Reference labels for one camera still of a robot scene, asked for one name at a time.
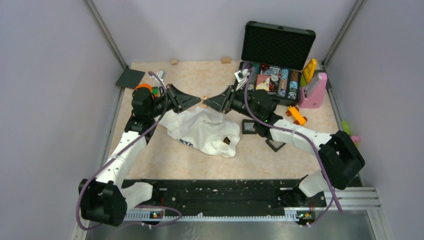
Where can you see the green lego brick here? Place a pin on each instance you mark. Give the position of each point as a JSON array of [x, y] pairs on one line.
[[156, 91]]

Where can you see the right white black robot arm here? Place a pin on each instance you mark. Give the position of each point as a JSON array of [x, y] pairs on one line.
[[339, 159]]

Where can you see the small wooden block left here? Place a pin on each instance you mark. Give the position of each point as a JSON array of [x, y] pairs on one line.
[[174, 61]]

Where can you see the green pink toy bricks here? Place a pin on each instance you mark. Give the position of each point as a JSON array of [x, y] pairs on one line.
[[346, 128]]

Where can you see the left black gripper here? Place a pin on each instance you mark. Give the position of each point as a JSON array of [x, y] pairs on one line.
[[180, 100]]

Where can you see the small wooden block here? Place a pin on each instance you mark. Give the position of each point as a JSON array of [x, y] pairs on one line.
[[226, 60], [174, 61]]

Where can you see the yellow orange toy piece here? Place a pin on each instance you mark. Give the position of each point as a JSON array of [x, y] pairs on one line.
[[299, 119]]

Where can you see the small wooden block right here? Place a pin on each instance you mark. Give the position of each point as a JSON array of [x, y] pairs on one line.
[[226, 60]]

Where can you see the pink box with grey lid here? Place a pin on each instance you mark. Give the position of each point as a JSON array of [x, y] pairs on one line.
[[312, 94]]

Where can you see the black box with blue brooch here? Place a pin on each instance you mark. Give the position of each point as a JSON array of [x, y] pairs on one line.
[[248, 127]]

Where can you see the yellow toy block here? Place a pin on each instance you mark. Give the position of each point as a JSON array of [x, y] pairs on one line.
[[309, 70]]

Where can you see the black mounting base plate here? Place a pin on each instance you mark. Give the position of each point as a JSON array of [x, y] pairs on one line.
[[228, 198]]

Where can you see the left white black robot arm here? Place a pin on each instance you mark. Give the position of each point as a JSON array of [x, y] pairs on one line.
[[102, 199]]

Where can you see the black open poker chip case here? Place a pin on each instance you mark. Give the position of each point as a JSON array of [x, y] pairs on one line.
[[280, 51]]

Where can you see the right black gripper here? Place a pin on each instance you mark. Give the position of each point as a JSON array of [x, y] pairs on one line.
[[220, 103]]

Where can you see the black empty display frame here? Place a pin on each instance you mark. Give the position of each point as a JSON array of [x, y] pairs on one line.
[[275, 145]]

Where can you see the dark grey lego baseplate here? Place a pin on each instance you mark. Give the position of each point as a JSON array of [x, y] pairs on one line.
[[130, 78]]

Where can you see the white t-shirt garment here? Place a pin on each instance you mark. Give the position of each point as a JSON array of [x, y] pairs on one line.
[[205, 130]]

